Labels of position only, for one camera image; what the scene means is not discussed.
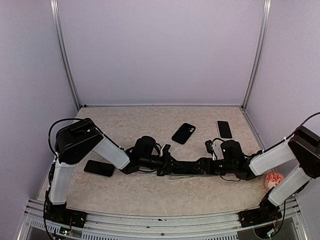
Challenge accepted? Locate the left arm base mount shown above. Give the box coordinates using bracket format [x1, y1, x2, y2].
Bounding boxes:
[43, 198, 87, 229]

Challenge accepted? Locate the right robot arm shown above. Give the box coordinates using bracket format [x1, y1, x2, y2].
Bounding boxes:
[195, 124, 320, 222]

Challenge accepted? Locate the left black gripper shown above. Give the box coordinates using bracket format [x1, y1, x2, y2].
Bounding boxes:
[140, 151, 184, 177]

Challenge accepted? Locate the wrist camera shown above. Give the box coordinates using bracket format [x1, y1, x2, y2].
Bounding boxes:
[205, 140, 218, 161]
[159, 144, 171, 157]

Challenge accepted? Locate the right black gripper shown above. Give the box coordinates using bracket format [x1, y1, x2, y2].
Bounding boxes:
[189, 157, 236, 176]

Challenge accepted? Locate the aluminium front rail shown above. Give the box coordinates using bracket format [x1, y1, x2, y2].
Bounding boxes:
[17, 212, 308, 240]

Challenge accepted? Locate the dark phone case underneath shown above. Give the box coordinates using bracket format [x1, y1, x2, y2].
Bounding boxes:
[171, 122, 196, 145]

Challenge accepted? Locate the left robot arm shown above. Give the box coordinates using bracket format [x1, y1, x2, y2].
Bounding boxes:
[45, 118, 202, 223]

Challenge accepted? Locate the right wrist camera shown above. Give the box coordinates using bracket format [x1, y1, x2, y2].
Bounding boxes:
[205, 140, 218, 161]

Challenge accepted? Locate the black phone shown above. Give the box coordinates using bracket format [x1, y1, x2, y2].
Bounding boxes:
[216, 120, 233, 139]
[170, 161, 203, 175]
[84, 159, 116, 178]

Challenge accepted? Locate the red white patterned coaster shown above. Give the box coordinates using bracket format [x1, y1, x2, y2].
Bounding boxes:
[264, 171, 285, 191]

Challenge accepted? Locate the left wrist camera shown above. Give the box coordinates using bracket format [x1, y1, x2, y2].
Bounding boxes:
[159, 144, 171, 157]

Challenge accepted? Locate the right aluminium corner post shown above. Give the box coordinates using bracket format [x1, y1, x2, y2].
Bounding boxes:
[241, 0, 272, 112]

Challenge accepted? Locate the aluminium corner post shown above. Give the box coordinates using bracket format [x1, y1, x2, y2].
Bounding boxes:
[49, 0, 82, 111]
[241, 0, 272, 112]

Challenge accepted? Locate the left aluminium corner post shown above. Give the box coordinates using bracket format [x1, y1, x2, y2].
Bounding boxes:
[49, 0, 82, 111]

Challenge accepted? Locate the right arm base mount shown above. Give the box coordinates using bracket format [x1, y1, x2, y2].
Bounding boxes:
[238, 199, 283, 228]

